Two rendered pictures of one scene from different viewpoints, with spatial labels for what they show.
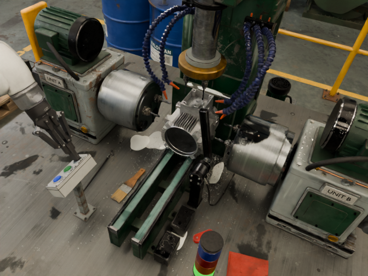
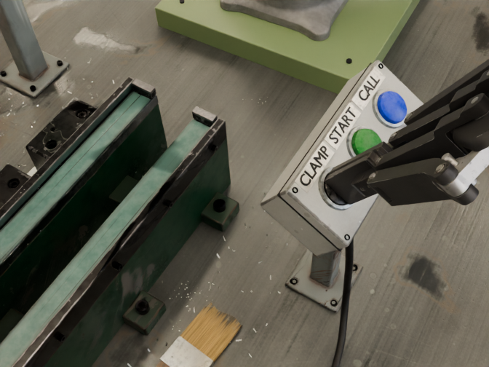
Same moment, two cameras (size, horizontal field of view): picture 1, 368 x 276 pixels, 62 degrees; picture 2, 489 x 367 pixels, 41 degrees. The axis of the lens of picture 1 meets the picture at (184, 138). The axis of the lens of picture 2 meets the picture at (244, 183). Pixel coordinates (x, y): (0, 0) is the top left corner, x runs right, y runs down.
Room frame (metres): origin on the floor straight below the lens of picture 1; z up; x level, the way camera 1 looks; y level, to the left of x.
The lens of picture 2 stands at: (1.00, 0.36, 1.51)
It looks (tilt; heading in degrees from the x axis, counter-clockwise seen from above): 55 degrees down; 192
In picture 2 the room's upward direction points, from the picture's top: 3 degrees counter-clockwise
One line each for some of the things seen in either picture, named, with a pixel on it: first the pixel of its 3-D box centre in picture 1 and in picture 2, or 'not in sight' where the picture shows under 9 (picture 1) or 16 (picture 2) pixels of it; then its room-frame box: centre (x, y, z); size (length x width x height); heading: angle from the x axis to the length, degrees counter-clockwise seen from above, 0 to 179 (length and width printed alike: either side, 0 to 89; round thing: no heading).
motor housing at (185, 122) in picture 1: (190, 127); not in sight; (0.97, -0.03, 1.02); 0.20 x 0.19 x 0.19; 157
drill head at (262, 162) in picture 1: (265, 152); not in sight; (0.84, -0.33, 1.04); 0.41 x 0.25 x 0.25; 67
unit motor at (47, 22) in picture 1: (64, 59); not in sight; (1.19, 0.57, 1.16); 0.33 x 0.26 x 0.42; 67
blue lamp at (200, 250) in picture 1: (210, 246); not in sight; (0.36, -0.09, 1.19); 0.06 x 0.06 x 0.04
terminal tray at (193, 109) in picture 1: (196, 105); not in sight; (1.01, -0.04, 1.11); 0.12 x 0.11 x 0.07; 157
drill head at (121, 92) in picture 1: (122, 96); not in sight; (1.11, 0.30, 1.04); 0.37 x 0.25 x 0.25; 67
